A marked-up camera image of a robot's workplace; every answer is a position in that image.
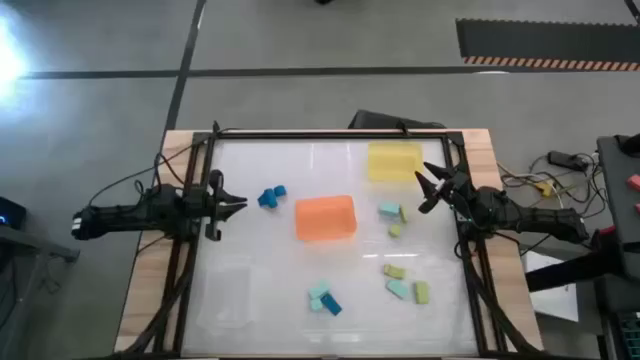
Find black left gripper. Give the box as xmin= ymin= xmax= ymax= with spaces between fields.
xmin=182 ymin=168 xmax=249 ymax=242

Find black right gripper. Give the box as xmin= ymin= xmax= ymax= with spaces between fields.
xmin=414 ymin=160 xmax=477 ymax=225

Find blue foam block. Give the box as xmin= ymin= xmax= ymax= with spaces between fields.
xmin=256 ymin=188 xmax=280 ymax=210

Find dark blue foam wedge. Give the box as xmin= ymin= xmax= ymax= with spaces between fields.
xmin=319 ymin=292 xmax=344 ymax=317

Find yellow translucent plastic bin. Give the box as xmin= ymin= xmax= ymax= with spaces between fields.
xmin=367 ymin=141 xmax=425 ymax=183

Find black case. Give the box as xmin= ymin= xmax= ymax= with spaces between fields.
xmin=348 ymin=108 xmax=447 ymax=132

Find clear plastic bin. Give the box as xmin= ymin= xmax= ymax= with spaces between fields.
xmin=196 ymin=253 xmax=254 ymax=335

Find orange translucent plastic bin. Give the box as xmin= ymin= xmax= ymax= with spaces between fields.
xmin=294 ymin=194 xmax=359 ymax=243

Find green arch foam block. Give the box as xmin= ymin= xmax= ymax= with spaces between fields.
xmin=413 ymin=280 xmax=431 ymax=306

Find black power adapter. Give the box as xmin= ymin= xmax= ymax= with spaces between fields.
xmin=547 ymin=149 xmax=590 ymax=172

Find black support bar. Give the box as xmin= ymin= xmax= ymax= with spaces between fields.
xmin=524 ymin=249 xmax=626 ymax=294

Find white paper sheet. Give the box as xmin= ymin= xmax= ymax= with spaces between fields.
xmin=521 ymin=249 xmax=580 ymax=323

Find black hazard-striped floor mat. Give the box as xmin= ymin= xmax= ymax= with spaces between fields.
xmin=455 ymin=18 xmax=640 ymax=73

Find grey cart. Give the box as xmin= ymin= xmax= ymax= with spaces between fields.
xmin=596 ymin=133 xmax=640 ymax=281

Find grey metal stand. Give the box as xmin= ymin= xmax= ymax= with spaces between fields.
xmin=0 ymin=227 xmax=81 ymax=360

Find black device with blue light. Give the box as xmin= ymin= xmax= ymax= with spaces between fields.
xmin=0 ymin=195 xmax=28 ymax=231

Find blue-green crate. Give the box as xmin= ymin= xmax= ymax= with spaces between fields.
xmin=618 ymin=310 xmax=640 ymax=360

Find tangled floor cables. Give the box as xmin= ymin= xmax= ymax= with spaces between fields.
xmin=497 ymin=149 xmax=609 ymax=221

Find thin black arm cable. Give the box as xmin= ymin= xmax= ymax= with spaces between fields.
xmin=88 ymin=142 xmax=206 ymax=207

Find black cable bundle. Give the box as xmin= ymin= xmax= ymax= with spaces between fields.
xmin=127 ymin=234 xmax=199 ymax=357
xmin=452 ymin=234 xmax=539 ymax=357

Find black metal table frame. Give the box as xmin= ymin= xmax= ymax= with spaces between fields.
xmin=152 ymin=127 xmax=534 ymax=360

